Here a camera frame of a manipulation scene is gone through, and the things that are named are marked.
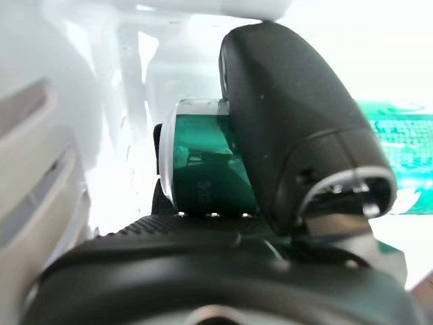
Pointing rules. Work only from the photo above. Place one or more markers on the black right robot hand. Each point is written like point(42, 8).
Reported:
point(287, 118)

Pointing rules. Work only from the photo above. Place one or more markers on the white plastic fridge drawer bin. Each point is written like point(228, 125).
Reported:
point(101, 50)

